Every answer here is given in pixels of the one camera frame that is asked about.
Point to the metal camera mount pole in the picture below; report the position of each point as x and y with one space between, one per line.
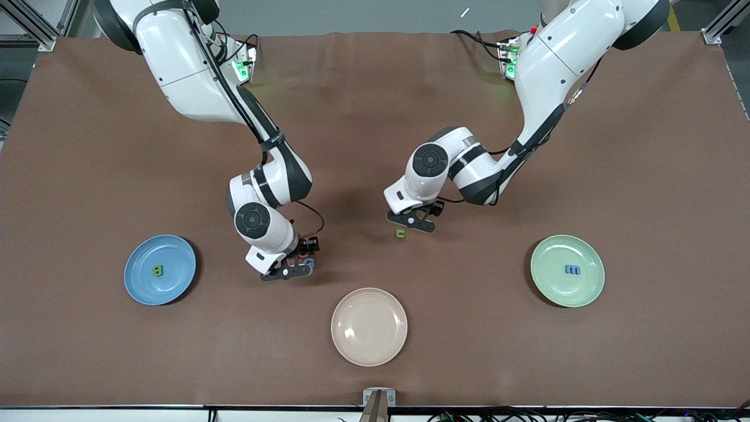
378 404

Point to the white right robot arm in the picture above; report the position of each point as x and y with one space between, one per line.
187 70

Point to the blue foam letter m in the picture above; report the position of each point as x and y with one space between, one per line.
572 269

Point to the blue plate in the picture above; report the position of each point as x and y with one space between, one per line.
176 252

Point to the aluminium frame post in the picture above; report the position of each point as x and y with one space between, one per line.
726 17
44 38

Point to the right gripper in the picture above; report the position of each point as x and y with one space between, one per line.
307 245

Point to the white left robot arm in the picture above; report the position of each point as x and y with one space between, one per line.
556 64

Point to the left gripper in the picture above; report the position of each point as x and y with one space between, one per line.
436 207

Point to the left arm base connector bracket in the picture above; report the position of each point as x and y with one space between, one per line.
507 58

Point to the beige plate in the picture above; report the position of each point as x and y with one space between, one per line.
369 327

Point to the right arm base connector bracket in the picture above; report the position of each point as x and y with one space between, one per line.
243 69

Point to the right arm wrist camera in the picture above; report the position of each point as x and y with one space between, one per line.
309 246

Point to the brown table mat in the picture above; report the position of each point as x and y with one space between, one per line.
363 88

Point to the green plate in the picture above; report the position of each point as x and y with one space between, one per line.
567 293

